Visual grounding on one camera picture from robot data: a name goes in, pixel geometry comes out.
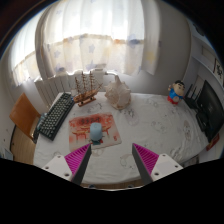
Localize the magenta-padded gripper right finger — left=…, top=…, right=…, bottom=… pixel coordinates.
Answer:
left=131, top=143, right=184, bottom=186

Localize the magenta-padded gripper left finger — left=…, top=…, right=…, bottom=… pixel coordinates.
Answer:
left=40, top=143, right=92, bottom=186

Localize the light blue computer mouse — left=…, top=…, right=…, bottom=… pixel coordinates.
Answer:
left=89, top=122, right=104, bottom=144

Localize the red printed mouse pad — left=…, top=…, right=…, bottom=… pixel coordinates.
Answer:
left=68, top=112, right=123, bottom=152

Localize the white printed tablecloth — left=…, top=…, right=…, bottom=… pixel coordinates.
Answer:
left=32, top=91, right=209, bottom=186

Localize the black keyboard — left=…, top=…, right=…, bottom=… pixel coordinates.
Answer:
left=37, top=92, right=76, bottom=142

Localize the orange wooden chair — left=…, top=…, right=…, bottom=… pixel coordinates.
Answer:
left=8, top=92, right=42, bottom=140

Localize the black router with antennas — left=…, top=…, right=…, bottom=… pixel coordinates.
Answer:
left=185, top=83, right=203, bottom=110

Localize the cartoon boy clock figurine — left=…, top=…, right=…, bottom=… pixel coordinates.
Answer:
left=167, top=79, right=186, bottom=106

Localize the wooden model sailing ship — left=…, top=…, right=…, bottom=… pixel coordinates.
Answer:
left=73, top=70, right=103, bottom=108

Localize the black monitor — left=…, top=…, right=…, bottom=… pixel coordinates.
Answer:
left=195, top=79, right=224, bottom=144

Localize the white radiator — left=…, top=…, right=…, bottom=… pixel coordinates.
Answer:
left=34, top=68, right=116, bottom=108

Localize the large white conch shell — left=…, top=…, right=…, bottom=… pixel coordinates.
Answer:
left=104, top=74, right=132, bottom=111

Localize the white star-print curtain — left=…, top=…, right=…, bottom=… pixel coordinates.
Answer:
left=11, top=0, right=159, bottom=86

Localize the white wall shelf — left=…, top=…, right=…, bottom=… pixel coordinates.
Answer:
left=191, top=33, right=224, bottom=84

